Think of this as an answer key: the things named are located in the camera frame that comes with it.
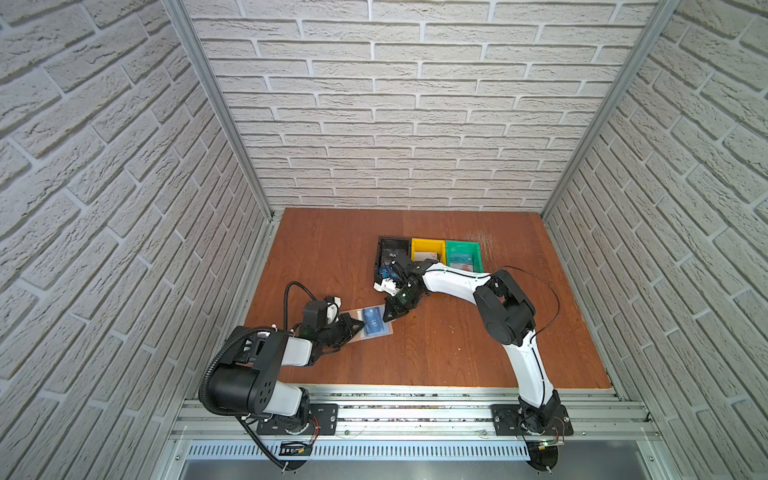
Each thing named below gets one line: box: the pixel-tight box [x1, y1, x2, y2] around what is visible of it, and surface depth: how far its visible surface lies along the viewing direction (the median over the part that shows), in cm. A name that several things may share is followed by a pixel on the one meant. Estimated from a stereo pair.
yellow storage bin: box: [411, 238, 446, 265], surface depth 105 cm
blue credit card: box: [363, 306, 384, 335], surface depth 91 cm
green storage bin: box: [446, 240, 485, 273], surface depth 105 cm
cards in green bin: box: [449, 252, 474, 272], surface depth 105 cm
